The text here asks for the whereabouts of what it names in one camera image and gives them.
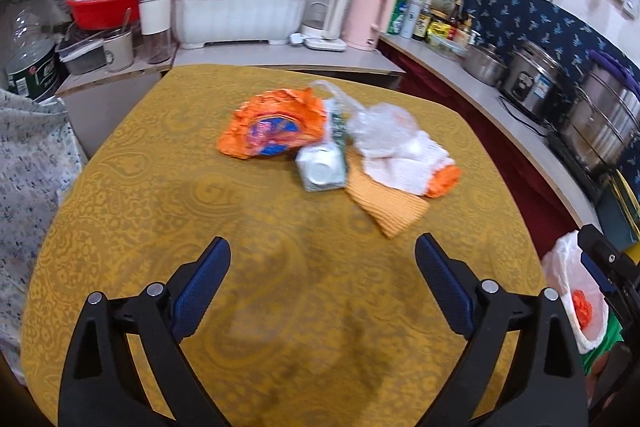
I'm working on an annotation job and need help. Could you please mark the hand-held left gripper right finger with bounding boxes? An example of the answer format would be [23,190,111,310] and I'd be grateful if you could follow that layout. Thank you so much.
[415,233,590,427]

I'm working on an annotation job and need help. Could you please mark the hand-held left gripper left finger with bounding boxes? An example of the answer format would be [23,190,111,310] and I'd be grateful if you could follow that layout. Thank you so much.
[58,236,232,427]

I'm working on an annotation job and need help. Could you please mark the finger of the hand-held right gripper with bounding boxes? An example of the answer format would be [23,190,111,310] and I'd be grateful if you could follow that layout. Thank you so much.
[577,226,640,296]

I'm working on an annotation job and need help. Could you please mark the white-lined trash bin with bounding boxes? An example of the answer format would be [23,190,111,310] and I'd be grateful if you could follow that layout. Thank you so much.
[541,231,626,355]

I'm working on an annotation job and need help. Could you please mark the orange waffle cloth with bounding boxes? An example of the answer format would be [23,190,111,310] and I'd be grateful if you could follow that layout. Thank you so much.
[344,157,431,239]

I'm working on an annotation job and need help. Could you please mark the white crochet orange-trim cloth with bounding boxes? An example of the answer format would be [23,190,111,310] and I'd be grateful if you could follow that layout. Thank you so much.
[362,130,451,196]

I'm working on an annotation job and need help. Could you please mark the orange snack bag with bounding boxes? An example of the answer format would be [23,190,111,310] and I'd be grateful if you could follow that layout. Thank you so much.
[216,88,331,159]

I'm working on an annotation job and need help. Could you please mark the clear plastic bag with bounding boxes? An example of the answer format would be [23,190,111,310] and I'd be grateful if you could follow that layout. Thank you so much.
[310,79,421,158]

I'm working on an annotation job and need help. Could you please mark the green cloth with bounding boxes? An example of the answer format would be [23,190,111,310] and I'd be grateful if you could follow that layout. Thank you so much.
[580,307,626,375]

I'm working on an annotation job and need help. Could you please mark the stacked blue yellow basins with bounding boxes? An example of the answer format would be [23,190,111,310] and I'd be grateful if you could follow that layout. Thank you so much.
[595,169,640,243]

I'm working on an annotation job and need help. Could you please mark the yellow paisley tablecloth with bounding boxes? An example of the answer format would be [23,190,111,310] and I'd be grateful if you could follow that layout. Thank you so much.
[20,64,548,413]

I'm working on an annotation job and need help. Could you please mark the black induction cooker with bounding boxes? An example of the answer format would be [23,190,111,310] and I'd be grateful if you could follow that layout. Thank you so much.
[545,129,608,188]

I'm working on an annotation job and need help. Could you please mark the grey kitchen counter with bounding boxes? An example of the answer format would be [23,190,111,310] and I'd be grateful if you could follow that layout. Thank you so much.
[377,32,601,228]

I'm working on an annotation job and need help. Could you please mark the stacked steel steamer pot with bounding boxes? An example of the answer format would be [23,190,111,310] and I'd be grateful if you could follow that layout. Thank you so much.
[557,67,640,180]

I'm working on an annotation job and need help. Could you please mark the white floral cloth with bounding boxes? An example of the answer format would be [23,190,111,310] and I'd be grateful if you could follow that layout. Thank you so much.
[0,88,91,383]

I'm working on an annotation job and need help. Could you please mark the steel rice cooker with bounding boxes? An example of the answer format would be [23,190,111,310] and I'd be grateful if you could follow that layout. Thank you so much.
[500,39,576,122]

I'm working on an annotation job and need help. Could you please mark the purple cloth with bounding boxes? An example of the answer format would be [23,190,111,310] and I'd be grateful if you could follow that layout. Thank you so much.
[587,49,640,95]

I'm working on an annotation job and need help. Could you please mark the small steel pot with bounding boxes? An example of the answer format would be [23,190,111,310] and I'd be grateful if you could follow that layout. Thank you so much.
[461,42,508,86]

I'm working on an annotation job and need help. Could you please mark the clear food container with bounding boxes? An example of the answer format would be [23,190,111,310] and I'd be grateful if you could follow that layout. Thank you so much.
[435,34,476,58]

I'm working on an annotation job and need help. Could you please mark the white mug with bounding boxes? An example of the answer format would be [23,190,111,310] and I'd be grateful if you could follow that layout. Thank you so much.
[102,27,135,72]

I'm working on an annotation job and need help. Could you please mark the red label sauce bottle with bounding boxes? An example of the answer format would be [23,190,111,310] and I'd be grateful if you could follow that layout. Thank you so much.
[447,0,463,42]

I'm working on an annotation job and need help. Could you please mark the dark soy sauce bottle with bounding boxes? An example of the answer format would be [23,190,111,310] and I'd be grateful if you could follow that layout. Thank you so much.
[412,0,435,42]

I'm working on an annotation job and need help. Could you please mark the navy printed cloth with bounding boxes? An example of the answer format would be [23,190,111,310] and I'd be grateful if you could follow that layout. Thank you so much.
[465,0,640,168]

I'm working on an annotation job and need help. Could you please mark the white seasoning bottle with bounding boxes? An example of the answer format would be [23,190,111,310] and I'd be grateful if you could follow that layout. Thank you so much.
[400,0,423,40]

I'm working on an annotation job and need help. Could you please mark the green tin can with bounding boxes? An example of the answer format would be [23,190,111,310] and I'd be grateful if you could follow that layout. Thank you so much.
[387,0,410,36]

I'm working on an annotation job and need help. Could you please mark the clear plastic bottle green label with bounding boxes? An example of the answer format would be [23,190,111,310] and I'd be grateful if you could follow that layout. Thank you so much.
[5,7,63,102]

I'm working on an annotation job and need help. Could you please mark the white blender cup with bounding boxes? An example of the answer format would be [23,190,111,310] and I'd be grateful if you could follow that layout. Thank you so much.
[137,0,173,65]

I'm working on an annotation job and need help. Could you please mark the pink electric kettle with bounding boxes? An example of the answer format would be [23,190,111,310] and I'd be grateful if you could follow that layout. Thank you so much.
[342,0,398,52]

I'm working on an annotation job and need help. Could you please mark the red plastic basin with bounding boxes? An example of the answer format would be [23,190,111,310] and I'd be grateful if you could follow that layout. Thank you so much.
[66,0,158,31]

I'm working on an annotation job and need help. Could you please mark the black power cord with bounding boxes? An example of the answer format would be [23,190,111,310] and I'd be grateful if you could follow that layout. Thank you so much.
[497,94,551,138]

